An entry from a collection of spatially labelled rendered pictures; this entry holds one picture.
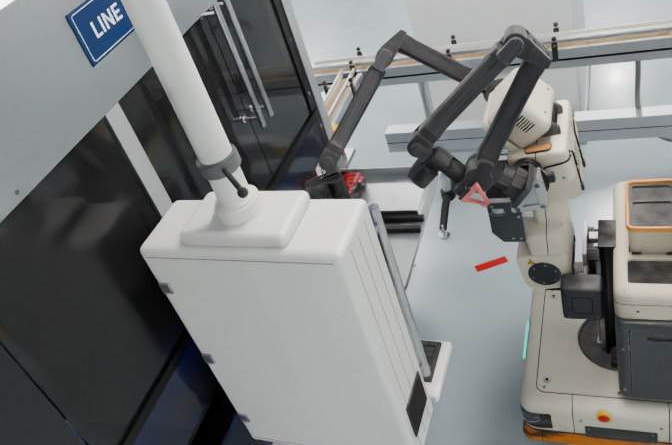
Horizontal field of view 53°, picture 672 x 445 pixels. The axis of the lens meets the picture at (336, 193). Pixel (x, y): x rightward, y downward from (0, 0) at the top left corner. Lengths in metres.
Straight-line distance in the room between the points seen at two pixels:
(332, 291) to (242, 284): 0.21
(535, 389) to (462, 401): 0.44
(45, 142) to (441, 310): 2.23
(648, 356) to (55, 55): 1.87
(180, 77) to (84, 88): 0.34
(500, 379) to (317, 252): 1.77
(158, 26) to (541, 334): 1.97
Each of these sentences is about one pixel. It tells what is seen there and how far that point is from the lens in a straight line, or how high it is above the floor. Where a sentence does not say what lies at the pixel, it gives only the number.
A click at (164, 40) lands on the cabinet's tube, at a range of 1.24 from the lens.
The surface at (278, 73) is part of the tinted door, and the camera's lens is 2.31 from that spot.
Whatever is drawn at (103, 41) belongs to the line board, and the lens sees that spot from 1.61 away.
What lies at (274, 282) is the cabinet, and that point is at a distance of 1.43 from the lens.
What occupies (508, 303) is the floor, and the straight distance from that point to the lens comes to 3.25.
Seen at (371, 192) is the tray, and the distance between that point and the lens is 2.57.
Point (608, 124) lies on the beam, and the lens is 3.35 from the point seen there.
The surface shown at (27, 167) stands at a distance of 1.43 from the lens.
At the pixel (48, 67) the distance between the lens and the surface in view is 1.49.
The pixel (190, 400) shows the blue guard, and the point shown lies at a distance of 1.87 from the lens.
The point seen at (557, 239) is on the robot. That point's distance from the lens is 2.23.
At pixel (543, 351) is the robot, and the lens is 2.70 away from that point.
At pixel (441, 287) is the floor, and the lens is 3.37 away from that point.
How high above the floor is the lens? 2.38
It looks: 35 degrees down
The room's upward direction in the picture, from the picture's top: 20 degrees counter-clockwise
